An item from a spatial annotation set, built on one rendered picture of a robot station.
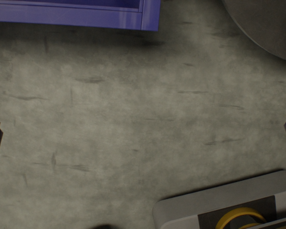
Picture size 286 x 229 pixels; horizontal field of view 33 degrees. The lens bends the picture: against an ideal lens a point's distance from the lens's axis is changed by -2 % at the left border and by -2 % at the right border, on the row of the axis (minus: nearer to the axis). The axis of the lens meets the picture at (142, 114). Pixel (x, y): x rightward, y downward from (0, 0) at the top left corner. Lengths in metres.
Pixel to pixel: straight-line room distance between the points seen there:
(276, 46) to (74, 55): 0.35
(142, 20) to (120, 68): 0.45
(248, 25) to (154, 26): 0.23
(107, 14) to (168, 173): 0.55
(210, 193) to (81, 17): 0.53
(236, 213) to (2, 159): 0.41
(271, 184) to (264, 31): 0.33
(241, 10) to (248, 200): 0.35
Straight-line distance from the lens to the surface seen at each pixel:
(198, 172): 0.90
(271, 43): 0.61
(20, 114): 0.84
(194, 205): 0.82
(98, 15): 0.37
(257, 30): 0.60
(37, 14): 0.37
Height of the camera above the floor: 0.80
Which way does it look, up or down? 72 degrees down
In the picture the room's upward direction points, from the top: 153 degrees clockwise
